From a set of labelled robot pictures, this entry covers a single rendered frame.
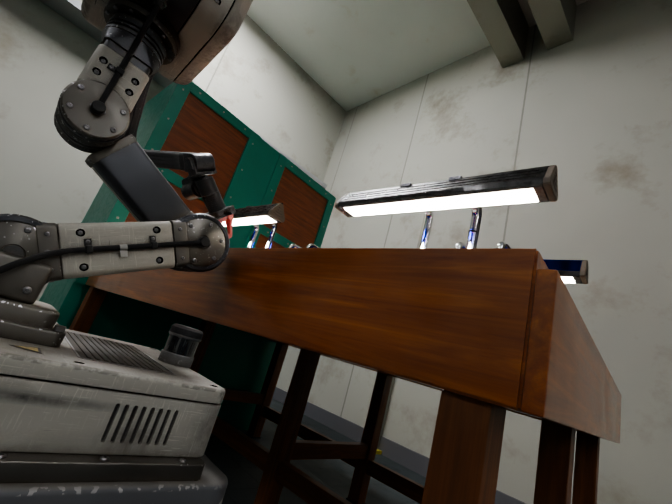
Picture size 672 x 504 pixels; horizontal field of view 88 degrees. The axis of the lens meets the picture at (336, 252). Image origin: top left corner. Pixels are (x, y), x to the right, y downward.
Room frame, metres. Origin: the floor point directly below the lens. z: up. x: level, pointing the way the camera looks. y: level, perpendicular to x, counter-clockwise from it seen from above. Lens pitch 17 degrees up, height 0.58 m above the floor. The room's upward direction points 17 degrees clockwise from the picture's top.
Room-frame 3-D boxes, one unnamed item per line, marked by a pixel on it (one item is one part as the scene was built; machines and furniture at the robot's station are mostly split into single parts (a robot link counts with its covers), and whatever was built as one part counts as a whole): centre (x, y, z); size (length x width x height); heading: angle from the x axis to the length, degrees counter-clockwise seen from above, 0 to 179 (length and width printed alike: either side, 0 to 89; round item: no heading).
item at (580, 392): (0.80, -0.67, 0.66); 1.22 x 0.02 x 0.16; 135
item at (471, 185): (0.87, -0.20, 1.08); 0.62 x 0.08 x 0.07; 45
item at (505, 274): (1.05, 0.37, 0.67); 1.81 x 0.12 x 0.19; 45
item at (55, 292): (2.30, 0.80, 0.42); 1.36 x 0.55 x 0.84; 135
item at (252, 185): (2.30, 0.80, 1.31); 1.36 x 0.55 x 0.95; 135
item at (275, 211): (1.55, 0.49, 1.08); 0.62 x 0.08 x 0.07; 45
